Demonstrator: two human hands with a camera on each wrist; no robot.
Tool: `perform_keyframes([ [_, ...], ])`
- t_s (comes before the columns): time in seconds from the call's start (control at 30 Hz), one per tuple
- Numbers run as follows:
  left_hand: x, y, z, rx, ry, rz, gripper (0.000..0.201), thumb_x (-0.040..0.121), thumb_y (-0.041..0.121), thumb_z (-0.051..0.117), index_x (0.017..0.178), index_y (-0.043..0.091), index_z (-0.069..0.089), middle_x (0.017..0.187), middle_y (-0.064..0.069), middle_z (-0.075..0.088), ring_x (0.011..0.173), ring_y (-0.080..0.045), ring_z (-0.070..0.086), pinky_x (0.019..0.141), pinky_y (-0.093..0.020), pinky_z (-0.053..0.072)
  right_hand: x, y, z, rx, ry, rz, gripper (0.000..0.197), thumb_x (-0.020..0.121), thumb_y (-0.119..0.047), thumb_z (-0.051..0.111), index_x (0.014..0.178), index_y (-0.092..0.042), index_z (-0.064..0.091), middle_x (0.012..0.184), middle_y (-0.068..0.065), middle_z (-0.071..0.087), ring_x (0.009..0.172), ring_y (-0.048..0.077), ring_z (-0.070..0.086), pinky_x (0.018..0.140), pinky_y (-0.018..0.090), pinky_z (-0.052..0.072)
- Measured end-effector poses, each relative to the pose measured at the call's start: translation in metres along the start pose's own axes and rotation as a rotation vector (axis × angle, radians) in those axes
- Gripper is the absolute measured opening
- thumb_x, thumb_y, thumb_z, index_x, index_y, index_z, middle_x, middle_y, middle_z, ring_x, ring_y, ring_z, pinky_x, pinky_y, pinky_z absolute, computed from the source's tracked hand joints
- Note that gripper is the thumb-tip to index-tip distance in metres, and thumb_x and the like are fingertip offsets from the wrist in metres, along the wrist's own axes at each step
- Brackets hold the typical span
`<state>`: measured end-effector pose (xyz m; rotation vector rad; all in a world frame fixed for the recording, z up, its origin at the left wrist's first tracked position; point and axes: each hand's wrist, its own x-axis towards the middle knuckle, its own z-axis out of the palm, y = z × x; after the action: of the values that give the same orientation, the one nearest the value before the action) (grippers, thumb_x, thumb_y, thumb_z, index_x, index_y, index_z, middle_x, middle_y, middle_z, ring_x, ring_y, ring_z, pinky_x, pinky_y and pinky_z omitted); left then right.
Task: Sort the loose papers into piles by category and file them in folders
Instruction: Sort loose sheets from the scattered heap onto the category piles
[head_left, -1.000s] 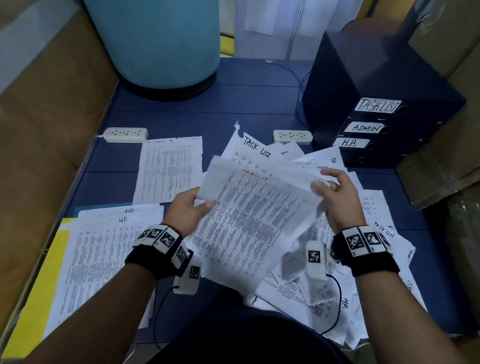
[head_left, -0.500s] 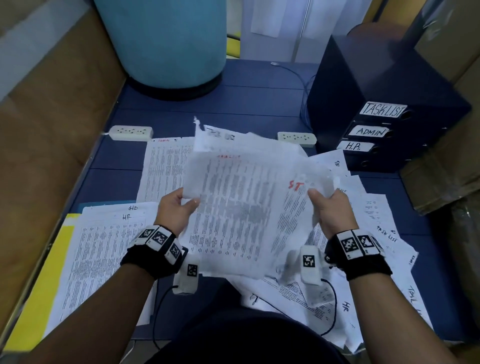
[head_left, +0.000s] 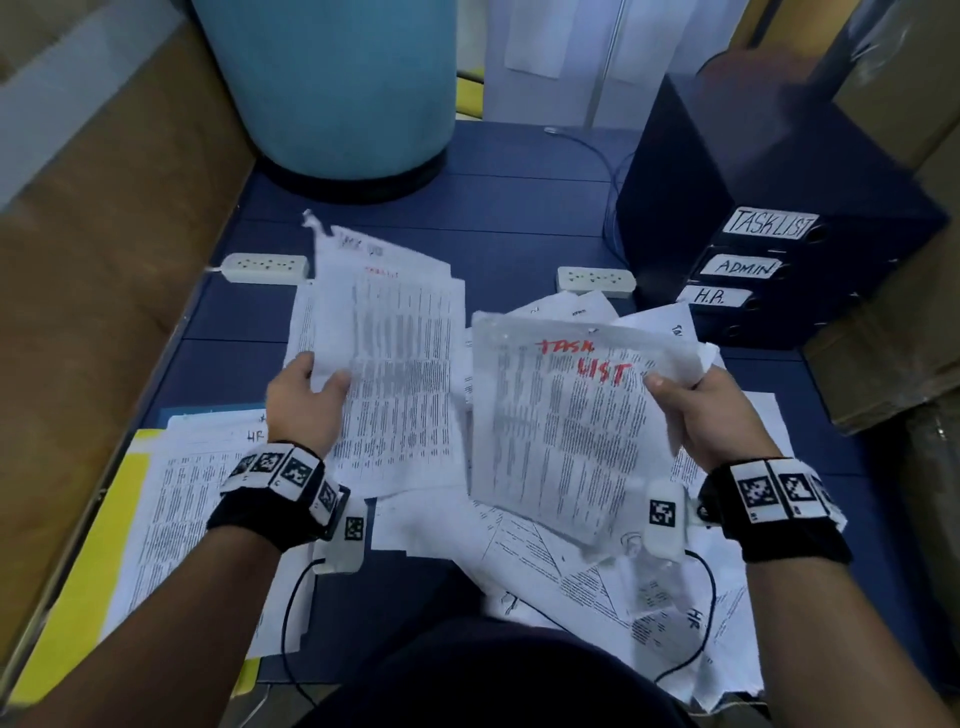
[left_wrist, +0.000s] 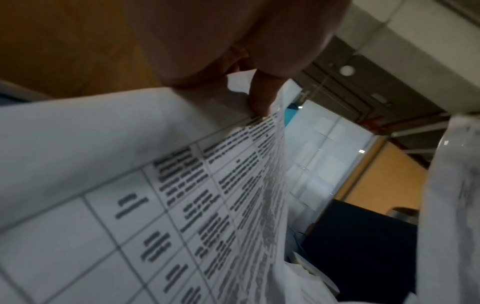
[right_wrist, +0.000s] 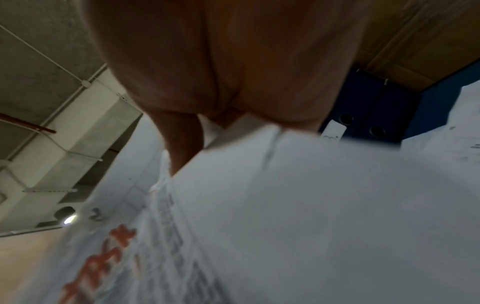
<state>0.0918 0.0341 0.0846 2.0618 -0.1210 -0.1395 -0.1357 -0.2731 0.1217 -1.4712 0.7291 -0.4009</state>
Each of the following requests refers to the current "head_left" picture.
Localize person's right hand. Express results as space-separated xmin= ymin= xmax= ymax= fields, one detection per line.
xmin=642 ymin=364 xmax=785 ymax=479

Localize printed paper sheet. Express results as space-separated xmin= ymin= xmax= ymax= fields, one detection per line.
xmin=97 ymin=408 xmax=324 ymax=662

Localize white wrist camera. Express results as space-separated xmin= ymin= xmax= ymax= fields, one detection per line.
xmin=315 ymin=498 xmax=372 ymax=575
xmin=637 ymin=477 xmax=695 ymax=564

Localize black marker wristband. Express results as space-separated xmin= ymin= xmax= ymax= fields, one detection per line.
xmin=694 ymin=457 xmax=854 ymax=567
xmin=205 ymin=441 xmax=350 ymax=552

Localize brown cardboard box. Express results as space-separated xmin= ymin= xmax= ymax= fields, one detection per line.
xmin=802 ymin=0 xmax=960 ymax=437

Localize thin power cable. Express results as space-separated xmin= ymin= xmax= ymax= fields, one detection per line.
xmin=543 ymin=127 xmax=632 ymax=269

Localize red handwriting paper sheet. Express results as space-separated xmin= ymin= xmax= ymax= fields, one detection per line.
xmin=469 ymin=310 xmax=707 ymax=549

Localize white partition panel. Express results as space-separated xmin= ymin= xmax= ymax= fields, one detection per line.
xmin=483 ymin=0 xmax=752 ymax=129

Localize white power strip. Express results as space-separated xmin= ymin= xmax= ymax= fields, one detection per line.
xmin=217 ymin=252 xmax=312 ymax=287
xmin=556 ymin=265 xmax=638 ymax=299

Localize person's left hand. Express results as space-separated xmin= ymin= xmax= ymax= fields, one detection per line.
xmin=265 ymin=351 xmax=354 ymax=459

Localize person's right forearm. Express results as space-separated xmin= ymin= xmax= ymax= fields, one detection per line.
xmin=745 ymin=552 xmax=960 ymax=728

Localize yellow plastic item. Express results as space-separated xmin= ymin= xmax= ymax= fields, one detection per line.
xmin=454 ymin=75 xmax=486 ymax=122

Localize person's dark trousers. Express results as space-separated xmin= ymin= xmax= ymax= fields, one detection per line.
xmin=277 ymin=615 xmax=782 ymax=728

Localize yellow folder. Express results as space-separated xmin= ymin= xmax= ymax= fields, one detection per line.
xmin=7 ymin=427 xmax=264 ymax=707

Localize pile of printed papers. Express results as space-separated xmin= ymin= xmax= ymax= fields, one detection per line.
xmin=367 ymin=289 xmax=797 ymax=710

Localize person's left forearm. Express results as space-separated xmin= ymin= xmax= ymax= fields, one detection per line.
xmin=7 ymin=522 xmax=324 ymax=728

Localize teal cylindrical barrel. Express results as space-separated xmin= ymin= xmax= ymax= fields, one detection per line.
xmin=190 ymin=0 xmax=461 ymax=204

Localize Admin paper stack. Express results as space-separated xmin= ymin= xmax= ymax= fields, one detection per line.
xmin=285 ymin=210 xmax=470 ymax=500

